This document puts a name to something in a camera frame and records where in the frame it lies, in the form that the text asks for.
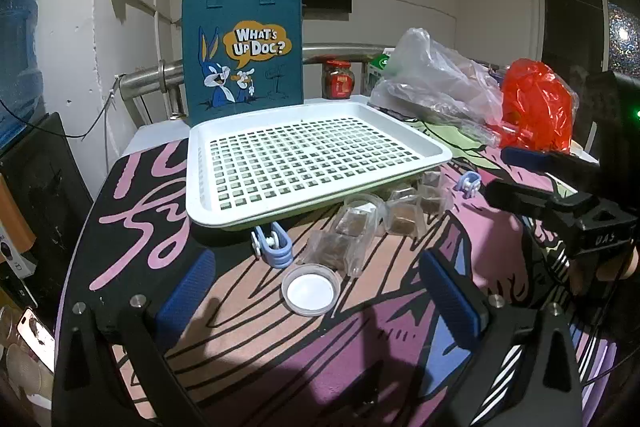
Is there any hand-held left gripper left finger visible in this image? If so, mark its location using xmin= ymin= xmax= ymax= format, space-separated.
xmin=52 ymin=249 xmax=218 ymax=427

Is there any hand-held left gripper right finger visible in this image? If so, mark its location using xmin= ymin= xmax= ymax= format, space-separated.
xmin=417 ymin=249 xmax=586 ymax=427

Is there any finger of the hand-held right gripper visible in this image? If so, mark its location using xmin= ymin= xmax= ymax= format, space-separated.
xmin=501 ymin=146 xmax=601 ymax=180
xmin=484 ymin=178 xmax=593 ymax=230

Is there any blue white plastic clip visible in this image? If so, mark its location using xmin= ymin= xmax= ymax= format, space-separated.
xmin=250 ymin=222 xmax=292 ymax=269
xmin=455 ymin=172 xmax=482 ymax=198

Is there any white slotted plastic tray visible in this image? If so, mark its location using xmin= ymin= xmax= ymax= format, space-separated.
xmin=185 ymin=101 xmax=453 ymax=233

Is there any clear plastic cup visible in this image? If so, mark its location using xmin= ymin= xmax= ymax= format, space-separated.
xmin=336 ymin=194 xmax=388 ymax=279

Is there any clear white round lid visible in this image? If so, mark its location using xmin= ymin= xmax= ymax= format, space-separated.
xmin=281 ymin=263 xmax=342 ymax=318

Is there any person's right hand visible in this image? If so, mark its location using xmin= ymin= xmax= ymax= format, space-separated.
xmin=570 ymin=249 xmax=640 ymax=298

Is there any red plastic bag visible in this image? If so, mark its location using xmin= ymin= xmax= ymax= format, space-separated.
xmin=492 ymin=58 xmax=581 ymax=154

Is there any small clear plastic box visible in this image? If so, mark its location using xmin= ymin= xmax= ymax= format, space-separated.
xmin=450 ymin=119 xmax=501 ymax=148

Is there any clear plastic bag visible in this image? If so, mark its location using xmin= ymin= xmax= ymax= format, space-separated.
xmin=369 ymin=28 xmax=506 ymax=148

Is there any pink black printed mat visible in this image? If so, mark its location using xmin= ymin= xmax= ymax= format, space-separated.
xmin=55 ymin=142 xmax=631 ymax=427

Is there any dark window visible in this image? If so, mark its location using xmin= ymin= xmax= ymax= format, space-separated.
xmin=530 ymin=0 xmax=640 ymax=78

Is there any smartphone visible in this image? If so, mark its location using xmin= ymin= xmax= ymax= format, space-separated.
xmin=16 ymin=307 xmax=56 ymax=373

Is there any black chair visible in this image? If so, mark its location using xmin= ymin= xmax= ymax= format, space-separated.
xmin=0 ymin=112 xmax=93 ymax=323

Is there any green white carton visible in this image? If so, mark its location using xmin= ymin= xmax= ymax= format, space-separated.
xmin=366 ymin=52 xmax=396 ymax=98

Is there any glass jar red label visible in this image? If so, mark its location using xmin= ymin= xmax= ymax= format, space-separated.
xmin=321 ymin=59 xmax=356 ymax=100

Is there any steel railing pipe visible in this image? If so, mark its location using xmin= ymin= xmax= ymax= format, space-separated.
xmin=117 ymin=43 xmax=396 ymax=128

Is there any teal cartoon tote bag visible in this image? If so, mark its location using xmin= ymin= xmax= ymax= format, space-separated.
xmin=181 ymin=0 xmax=305 ymax=128

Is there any blue water jug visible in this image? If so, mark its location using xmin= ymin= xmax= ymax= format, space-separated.
xmin=0 ymin=0 xmax=46 ymax=152

